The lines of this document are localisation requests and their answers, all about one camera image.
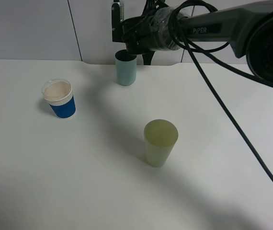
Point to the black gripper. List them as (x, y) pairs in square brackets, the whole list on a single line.
[(148, 33)]

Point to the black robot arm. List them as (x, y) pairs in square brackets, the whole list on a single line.
[(247, 29)]

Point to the teal plastic cup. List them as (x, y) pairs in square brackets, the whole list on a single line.
[(126, 66)]

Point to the pale green plastic cup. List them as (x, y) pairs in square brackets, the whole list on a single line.
[(160, 137)]

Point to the blue paper cup clear lid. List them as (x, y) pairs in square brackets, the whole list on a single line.
[(58, 93)]

